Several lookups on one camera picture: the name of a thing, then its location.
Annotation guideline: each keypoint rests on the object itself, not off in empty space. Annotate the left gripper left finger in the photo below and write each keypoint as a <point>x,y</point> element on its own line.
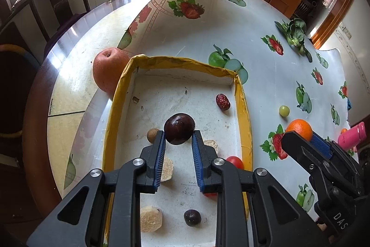
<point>105,202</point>

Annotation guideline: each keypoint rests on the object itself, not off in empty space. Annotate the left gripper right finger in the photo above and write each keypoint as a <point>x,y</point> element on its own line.
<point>253,209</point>

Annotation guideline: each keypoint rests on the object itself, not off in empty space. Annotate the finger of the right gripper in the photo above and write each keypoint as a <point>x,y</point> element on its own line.
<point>321,145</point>
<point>302,151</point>

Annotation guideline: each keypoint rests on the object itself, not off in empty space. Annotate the orange mandarin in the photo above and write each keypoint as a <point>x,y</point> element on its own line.
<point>301,127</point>

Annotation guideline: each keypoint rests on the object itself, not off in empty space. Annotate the round yellow cake slice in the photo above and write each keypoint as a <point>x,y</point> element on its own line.
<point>151,219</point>

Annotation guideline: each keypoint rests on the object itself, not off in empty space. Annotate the small dark plum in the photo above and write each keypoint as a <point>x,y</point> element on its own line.
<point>192,217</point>

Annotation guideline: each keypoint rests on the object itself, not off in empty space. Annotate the short beige cake chunk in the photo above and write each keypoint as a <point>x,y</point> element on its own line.
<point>213,144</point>

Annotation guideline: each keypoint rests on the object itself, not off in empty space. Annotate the tall white cake chunk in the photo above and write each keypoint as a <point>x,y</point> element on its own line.
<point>167,170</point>

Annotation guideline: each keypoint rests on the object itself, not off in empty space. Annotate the small brown longan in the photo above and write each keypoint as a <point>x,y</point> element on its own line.
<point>152,135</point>

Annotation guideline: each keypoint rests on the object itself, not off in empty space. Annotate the large dark plum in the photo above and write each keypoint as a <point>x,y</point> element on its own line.
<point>179,128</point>

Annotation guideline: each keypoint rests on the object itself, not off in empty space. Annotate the red cherry tomato with stem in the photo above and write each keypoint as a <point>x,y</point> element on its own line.
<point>210,194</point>

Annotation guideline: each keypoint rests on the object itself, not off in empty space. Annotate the person's right hand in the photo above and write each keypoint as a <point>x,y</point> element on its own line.
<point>323,227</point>

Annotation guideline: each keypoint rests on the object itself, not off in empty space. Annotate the pink thermos bottle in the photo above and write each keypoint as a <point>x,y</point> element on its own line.
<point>352,137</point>

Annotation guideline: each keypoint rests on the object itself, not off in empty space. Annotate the dried red jujube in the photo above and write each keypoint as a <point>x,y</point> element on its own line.
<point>223,102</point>

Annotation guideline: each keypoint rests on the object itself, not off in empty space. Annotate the green leafy vegetable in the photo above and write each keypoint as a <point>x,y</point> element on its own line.
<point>294,33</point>

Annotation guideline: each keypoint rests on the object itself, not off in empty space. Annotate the white tray with yellow rim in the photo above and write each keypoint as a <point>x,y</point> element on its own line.
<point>177,96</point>

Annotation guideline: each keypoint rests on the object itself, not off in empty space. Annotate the red apple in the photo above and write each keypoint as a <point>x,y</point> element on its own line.
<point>108,66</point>

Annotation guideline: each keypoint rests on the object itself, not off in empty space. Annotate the fruit print tablecloth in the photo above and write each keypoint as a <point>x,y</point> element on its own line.
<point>348,239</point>

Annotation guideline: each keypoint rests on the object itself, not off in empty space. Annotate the dark wooden chair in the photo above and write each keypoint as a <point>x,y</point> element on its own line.
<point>49,1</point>

